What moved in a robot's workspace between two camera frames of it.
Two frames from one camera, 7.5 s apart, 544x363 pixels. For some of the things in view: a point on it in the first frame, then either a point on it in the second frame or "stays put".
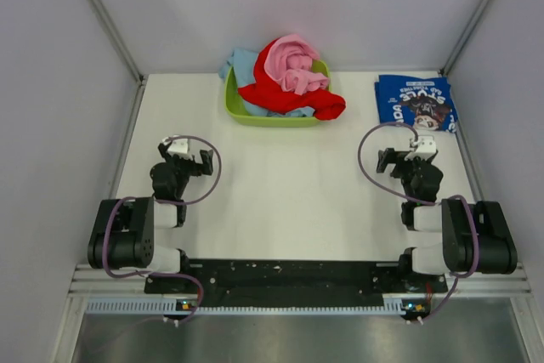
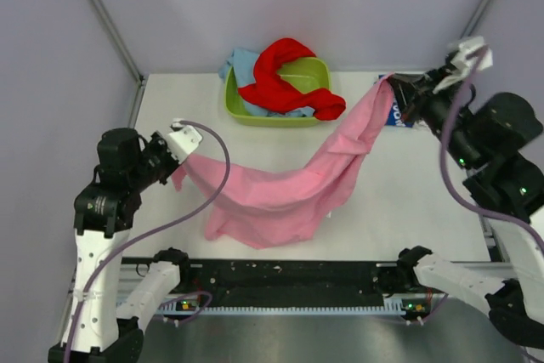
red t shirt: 268,93 stays put
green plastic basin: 239,114 stays put
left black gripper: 206,157 to 158,141
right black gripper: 390,155 to 412,91
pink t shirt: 289,59 to 286,207
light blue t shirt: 241,64 stays put
